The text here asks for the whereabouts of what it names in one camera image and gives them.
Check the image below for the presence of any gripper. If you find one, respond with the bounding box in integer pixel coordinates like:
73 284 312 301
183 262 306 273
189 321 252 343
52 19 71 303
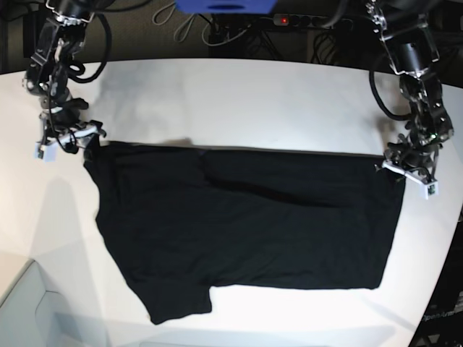
375 142 440 184
38 119 106 153

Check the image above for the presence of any black t-shirt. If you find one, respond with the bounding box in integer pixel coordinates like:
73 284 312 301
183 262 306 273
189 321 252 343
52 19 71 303
84 142 406 325

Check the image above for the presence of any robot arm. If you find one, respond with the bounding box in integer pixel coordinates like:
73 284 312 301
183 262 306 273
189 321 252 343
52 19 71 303
365 1 454 184
23 1 112 160

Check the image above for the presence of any blue box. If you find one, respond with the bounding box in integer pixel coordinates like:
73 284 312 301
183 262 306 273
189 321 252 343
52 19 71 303
176 0 277 14

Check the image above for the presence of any black power strip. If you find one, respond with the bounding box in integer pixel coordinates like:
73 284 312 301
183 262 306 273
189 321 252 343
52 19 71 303
271 14 354 30

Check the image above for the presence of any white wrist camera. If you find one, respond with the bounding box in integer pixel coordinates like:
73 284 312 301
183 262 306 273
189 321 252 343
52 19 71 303
34 142 58 163
420 181 439 200

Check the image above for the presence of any white cable on floor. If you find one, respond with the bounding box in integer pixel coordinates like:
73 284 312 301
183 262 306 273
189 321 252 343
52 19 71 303
151 3 218 46

